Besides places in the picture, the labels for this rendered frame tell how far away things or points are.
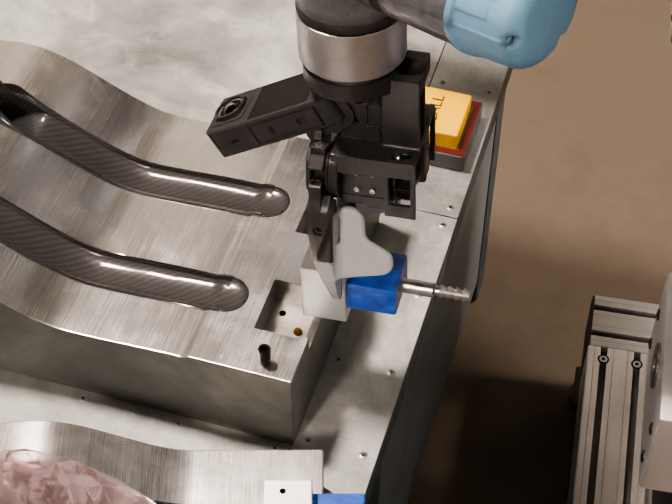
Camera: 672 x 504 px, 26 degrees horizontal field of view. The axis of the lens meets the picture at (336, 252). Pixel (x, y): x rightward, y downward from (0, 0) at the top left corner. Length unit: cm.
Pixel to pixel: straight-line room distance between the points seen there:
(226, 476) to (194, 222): 24
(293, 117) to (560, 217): 147
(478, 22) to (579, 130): 176
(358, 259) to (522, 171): 146
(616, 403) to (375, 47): 108
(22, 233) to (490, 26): 53
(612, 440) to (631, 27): 112
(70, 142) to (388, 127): 38
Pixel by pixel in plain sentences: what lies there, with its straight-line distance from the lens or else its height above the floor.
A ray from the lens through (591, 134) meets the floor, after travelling 262.
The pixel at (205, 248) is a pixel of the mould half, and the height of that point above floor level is 89.
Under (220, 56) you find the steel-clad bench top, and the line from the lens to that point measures 154.
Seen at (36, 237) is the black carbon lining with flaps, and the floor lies 90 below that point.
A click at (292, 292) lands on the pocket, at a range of 121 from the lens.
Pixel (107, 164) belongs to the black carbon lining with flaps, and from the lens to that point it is 131.
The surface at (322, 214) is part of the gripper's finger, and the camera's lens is 105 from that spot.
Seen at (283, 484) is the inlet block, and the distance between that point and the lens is 110.
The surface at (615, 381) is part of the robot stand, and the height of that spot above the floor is 23.
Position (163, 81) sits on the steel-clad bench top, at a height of 80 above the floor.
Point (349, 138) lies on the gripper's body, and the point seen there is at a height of 108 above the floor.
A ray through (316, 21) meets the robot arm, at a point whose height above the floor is 120.
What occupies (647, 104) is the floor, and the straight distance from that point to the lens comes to 270.
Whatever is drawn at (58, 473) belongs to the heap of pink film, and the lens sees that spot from 110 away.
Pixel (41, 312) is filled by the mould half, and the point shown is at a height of 89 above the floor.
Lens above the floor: 182
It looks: 50 degrees down
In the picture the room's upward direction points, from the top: straight up
